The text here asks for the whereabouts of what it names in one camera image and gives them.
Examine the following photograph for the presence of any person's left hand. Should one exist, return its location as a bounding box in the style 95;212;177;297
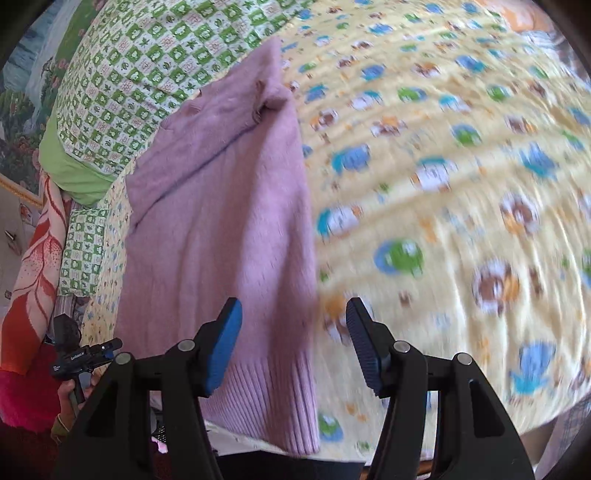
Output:
56;369;100;428

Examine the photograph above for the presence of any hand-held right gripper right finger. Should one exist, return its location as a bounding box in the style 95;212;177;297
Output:
346;297;536;480

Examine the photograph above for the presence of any green checkered pillow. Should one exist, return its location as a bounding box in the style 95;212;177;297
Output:
38;0;324;208
58;208;110;297

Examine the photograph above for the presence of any landscape wall poster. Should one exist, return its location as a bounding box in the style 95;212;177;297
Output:
0;0;95;188

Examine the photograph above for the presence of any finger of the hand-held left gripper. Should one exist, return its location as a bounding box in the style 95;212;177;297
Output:
90;338;123;359

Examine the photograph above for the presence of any pink knitted sweater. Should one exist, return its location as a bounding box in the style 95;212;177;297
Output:
112;37;322;457

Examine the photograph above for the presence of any red floral blanket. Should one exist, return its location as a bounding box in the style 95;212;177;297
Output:
0;168;75;374

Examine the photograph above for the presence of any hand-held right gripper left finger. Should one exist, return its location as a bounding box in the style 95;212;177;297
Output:
52;298;243;480

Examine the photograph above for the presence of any yellow cartoon printed bedsheet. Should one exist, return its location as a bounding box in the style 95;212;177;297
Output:
83;0;591;464

